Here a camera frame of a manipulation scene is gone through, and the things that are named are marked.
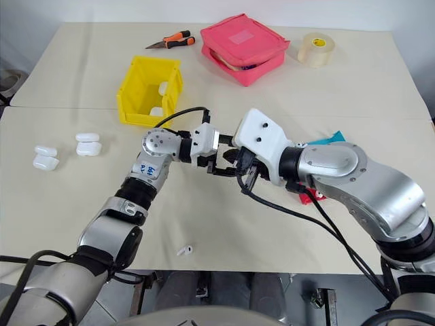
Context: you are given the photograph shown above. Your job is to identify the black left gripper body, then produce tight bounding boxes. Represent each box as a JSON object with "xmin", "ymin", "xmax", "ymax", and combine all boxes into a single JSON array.
[{"xmin": 195, "ymin": 131, "xmax": 222, "ymax": 173}]

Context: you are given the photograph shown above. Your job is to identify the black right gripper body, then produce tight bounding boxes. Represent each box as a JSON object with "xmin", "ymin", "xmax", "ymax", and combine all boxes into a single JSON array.
[{"xmin": 234, "ymin": 148, "xmax": 270, "ymax": 180}]

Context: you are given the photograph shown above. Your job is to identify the red plastic bin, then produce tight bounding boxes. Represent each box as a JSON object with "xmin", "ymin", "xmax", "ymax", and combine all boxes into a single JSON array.
[{"xmin": 297, "ymin": 188, "xmax": 326, "ymax": 206}]

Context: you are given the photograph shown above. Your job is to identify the teal brick-pattern bin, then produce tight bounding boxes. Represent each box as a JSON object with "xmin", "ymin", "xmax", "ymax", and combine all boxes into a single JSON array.
[{"xmin": 309, "ymin": 130, "xmax": 347, "ymax": 147}]

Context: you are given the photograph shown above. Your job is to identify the yellow plastic bin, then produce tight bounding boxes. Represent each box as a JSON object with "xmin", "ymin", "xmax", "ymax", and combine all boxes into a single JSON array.
[{"xmin": 116, "ymin": 55, "xmax": 185, "ymax": 128}]

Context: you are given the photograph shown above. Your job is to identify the pink fabric pouch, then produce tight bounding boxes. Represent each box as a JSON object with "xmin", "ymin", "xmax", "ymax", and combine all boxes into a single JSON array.
[{"xmin": 199, "ymin": 13, "xmax": 291, "ymax": 88}]

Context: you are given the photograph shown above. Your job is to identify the orange and black pliers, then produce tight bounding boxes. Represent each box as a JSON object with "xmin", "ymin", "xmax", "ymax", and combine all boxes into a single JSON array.
[{"xmin": 145, "ymin": 30, "xmax": 196, "ymax": 50}]

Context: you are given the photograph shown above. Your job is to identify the clear packing tape roll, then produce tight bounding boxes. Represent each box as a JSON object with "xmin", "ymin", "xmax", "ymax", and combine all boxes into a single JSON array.
[{"xmin": 297, "ymin": 31, "xmax": 336, "ymax": 69}]

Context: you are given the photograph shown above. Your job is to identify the grey robot torso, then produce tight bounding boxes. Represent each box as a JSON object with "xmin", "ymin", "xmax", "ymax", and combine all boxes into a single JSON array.
[{"xmin": 114, "ymin": 304, "xmax": 290, "ymax": 326}]

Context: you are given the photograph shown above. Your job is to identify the grey round object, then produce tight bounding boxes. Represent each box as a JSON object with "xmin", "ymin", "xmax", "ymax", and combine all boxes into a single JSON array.
[{"xmin": 0, "ymin": 69, "xmax": 25, "ymax": 100}]

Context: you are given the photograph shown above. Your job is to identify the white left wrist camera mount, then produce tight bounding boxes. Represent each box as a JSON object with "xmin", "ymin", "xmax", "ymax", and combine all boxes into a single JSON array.
[{"xmin": 189, "ymin": 123, "xmax": 219, "ymax": 170}]

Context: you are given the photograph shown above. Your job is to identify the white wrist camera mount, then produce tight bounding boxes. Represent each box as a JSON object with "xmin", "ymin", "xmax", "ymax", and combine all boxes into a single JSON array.
[
  {"xmin": 189, "ymin": 123, "xmax": 219, "ymax": 170},
  {"xmin": 233, "ymin": 107, "xmax": 294, "ymax": 187}
]

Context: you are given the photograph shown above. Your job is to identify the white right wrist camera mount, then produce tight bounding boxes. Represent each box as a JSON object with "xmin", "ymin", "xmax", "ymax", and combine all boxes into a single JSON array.
[{"xmin": 233, "ymin": 107, "xmax": 294, "ymax": 187}]

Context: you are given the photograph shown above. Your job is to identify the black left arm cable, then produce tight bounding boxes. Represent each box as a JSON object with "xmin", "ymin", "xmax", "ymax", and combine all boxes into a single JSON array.
[{"xmin": 153, "ymin": 106, "xmax": 213, "ymax": 137}]

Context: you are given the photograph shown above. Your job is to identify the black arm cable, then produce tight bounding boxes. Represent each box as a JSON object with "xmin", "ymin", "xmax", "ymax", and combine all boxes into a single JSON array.
[
  {"xmin": 153, "ymin": 106, "xmax": 213, "ymax": 137},
  {"xmin": 237, "ymin": 175, "xmax": 395, "ymax": 302},
  {"xmin": 287, "ymin": 181, "xmax": 397, "ymax": 300}
]

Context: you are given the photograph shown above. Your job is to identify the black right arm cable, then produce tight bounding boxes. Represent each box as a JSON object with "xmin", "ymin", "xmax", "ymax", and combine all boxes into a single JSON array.
[
  {"xmin": 287, "ymin": 181, "xmax": 397, "ymax": 300},
  {"xmin": 237, "ymin": 175, "xmax": 395, "ymax": 302}
]

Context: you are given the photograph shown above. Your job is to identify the rusty metal table bracket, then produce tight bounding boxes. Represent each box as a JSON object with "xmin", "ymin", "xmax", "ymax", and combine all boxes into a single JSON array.
[
  {"xmin": 130, "ymin": 271, "xmax": 159, "ymax": 317},
  {"xmin": 308, "ymin": 287, "xmax": 338, "ymax": 326}
]

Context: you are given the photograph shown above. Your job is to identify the black shoulder cable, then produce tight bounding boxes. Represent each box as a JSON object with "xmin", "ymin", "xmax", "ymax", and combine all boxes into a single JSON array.
[{"xmin": 0, "ymin": 249, "xmax": 145, "ymax": 326}]

